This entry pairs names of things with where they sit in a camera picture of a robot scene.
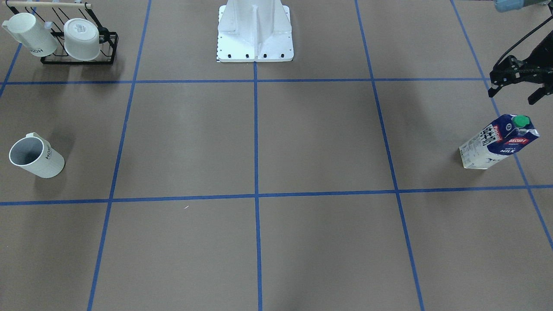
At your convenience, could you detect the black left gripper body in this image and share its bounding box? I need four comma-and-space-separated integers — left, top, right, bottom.
490, 33, 552, 87

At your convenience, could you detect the blue white milk carton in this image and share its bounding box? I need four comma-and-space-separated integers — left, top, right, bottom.
459, 114, 540, 170

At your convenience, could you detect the white mug with grey interior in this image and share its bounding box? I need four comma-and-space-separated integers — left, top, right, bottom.
9, 132, 65, 178

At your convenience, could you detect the white mug on rack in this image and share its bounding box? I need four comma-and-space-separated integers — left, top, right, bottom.
1, 13, 58, 57
63, 18, 101, 61

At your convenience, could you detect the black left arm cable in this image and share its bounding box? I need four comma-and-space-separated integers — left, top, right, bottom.
495, 15, 553, 67

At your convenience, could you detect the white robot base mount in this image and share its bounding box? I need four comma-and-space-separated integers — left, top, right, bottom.
216, 0, 294, 63

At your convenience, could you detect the black wire cup rack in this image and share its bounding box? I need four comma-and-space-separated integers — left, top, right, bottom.
1, 0, 119, 65

